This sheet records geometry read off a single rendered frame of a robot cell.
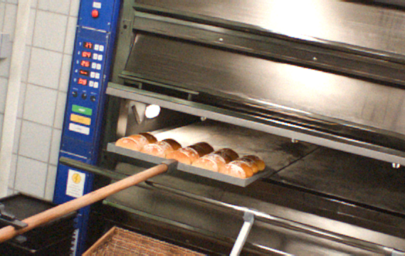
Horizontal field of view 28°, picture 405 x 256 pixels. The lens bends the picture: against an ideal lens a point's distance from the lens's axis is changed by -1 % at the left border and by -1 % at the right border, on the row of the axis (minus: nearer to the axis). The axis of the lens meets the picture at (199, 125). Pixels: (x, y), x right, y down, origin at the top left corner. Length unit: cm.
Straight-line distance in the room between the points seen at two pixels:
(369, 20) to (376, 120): 34
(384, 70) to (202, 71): 67
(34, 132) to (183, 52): 74
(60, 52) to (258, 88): 84
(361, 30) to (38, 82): 132
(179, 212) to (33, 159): 68
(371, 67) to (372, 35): 11
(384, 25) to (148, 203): 112
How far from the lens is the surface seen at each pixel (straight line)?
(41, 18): 332
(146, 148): 299
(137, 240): 318
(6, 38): 339
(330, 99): 286
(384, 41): 280
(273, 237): 300
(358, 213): 290
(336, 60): 285
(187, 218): 309
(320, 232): 255
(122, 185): 254
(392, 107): 283
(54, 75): 330
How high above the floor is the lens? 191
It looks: 11 degrees down
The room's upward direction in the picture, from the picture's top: 10 degrees clockwise
